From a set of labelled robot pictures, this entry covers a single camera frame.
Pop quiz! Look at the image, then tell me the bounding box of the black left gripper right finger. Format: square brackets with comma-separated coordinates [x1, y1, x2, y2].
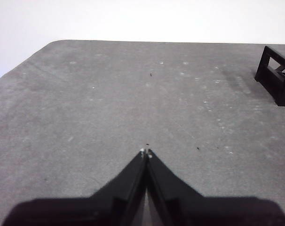
[146, 148, 285, 226]

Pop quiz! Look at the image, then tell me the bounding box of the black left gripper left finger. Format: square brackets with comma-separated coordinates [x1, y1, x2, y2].
[1, 148, 147, 226]

